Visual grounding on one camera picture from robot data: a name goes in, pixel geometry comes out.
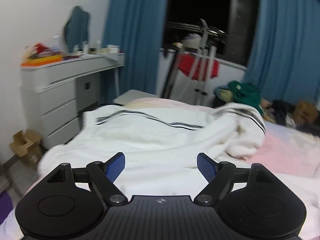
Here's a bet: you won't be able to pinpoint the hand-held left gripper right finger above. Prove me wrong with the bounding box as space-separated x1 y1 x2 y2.
194 152 273 204

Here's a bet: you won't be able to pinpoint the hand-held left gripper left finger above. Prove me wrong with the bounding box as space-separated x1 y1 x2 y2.
46 152 128 204

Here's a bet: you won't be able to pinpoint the white striped garment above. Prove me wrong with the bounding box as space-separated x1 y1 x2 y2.
37 102 320 230

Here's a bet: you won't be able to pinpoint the pile of dark clothes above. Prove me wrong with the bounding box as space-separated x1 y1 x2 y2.
262 99 299 127

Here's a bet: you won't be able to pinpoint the metal clothes drying rack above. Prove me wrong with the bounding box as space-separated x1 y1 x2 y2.
160 19 229 105

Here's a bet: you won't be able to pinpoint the white stool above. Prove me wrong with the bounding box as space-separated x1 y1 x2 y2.
113 89 158 107

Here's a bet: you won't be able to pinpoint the green garment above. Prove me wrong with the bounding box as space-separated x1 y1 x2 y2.
229 80 264 115

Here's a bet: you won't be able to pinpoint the white towel with black stripes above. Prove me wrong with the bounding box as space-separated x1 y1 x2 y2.
122 97 320 180

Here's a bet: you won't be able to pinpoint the grey dresser with drawers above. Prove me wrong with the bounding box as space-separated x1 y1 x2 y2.
20 53 125 150

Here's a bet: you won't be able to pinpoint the red cloth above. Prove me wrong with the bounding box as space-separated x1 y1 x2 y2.
177 54 219 78

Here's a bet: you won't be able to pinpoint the brown cardboard box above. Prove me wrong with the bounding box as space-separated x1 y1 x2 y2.
293 100 319 124

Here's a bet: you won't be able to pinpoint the purple cloth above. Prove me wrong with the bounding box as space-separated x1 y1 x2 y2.
0 192 13 224

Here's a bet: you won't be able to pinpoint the pile of toiletries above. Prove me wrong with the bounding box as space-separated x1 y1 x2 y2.
72 40 120 55

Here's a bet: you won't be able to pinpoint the blue curtain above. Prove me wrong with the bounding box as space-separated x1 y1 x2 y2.
100 0 172 105
241 0 320 120

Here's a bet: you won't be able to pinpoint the orange and red packets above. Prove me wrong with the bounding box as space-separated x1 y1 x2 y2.
20 43 63 67

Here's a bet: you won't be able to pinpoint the blue-framed mirror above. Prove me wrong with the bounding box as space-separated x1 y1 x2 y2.
62 5 90 53

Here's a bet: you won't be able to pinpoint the dark window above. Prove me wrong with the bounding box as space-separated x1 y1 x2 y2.
164 0 260 65

